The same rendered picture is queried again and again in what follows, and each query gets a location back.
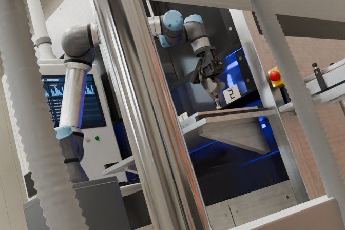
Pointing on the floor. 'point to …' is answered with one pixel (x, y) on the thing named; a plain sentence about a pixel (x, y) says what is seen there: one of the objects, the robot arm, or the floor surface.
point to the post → (276, 127)
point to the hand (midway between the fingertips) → (214, 97)
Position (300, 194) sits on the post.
